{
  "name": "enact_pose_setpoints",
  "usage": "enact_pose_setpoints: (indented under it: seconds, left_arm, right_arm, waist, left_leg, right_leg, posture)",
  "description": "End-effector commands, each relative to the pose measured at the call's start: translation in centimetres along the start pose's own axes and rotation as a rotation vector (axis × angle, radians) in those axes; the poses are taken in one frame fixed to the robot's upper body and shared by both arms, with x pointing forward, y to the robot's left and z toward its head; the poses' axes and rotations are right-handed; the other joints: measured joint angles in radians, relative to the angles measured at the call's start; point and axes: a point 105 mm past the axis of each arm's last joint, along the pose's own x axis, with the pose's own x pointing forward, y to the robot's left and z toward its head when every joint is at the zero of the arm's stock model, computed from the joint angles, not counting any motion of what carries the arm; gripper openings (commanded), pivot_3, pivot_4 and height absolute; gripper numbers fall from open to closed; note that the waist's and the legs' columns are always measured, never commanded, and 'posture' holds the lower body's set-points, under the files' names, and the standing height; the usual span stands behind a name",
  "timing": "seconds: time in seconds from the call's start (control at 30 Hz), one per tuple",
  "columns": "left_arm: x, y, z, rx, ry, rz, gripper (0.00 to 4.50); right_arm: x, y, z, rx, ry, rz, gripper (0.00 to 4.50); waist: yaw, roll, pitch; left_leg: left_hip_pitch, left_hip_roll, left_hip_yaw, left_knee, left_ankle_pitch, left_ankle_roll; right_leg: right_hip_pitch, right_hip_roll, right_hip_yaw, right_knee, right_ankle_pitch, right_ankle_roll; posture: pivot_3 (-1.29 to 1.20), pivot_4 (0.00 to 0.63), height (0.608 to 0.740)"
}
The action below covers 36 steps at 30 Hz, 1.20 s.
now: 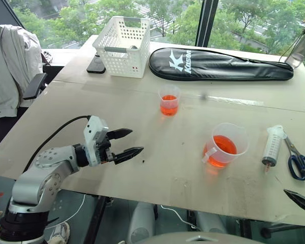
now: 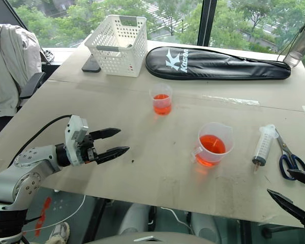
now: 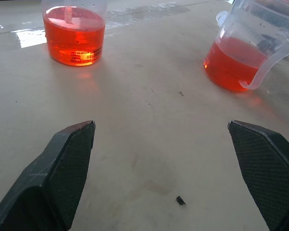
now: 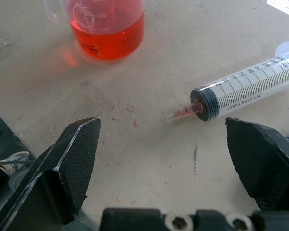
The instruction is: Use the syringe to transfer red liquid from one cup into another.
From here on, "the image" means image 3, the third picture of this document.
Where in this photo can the clear beaker with barcode label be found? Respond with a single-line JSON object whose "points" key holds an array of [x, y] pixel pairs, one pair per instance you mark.
{"points": [[74, 36]]}

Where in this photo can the clear plastic tube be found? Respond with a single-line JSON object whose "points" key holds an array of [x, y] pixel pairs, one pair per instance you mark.
{"points": [[68, 14]]}

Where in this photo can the small black debris chip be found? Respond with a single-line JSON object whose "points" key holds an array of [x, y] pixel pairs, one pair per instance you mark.
{"points": [[180, 200]]}

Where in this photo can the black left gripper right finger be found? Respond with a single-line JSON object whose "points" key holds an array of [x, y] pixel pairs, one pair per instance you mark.
{"points": [[267, 168]]}

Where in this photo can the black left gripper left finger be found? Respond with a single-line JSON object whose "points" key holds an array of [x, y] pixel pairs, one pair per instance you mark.
{"points": [[50, 175]]}

